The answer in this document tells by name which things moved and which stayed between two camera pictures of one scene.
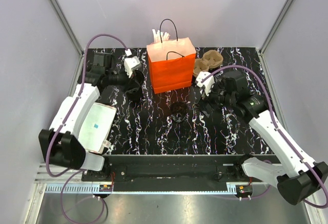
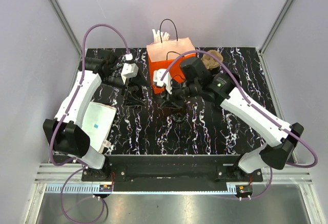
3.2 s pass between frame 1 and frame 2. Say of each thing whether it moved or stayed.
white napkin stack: stayed
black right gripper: moved
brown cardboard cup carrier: stayed
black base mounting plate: stayed
